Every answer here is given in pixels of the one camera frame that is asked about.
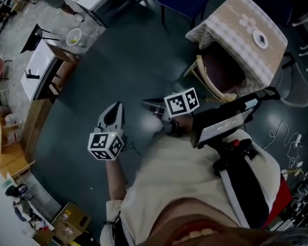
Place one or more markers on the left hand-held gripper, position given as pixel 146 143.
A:
pixel 102 142

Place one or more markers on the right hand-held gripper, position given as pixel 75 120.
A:
pixel 181 102

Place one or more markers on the dark seat wooden chair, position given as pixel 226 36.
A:
pixel 220 70

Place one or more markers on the grey armchair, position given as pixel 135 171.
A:
pixel 297 86

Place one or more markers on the person's right forearm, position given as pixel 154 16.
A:
pixel 184 123

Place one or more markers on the person's left forearm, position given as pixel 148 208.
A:
pixel 115 181

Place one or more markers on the table with checked tablecloth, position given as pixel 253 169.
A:
pixel 228 27

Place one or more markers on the black metal chair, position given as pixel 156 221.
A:
pixel 36 38

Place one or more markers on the black flat device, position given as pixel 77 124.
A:
pixel 226 117

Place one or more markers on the person's torso in white shirt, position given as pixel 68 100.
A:
pixel 174 178

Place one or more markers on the white waste bin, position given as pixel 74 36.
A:
pixel 75 37

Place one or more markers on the light wooden desk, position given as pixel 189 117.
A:
pixel 5 152

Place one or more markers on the cardboard box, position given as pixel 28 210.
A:
pixel 72 222

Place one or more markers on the white round plate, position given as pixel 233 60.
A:
pixel 255 41

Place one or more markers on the small dark square item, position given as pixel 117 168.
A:
pixel 261 38

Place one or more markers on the red armchair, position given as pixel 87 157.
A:
pixel 282 199

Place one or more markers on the black mount with red button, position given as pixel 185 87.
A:
pixel 236 152

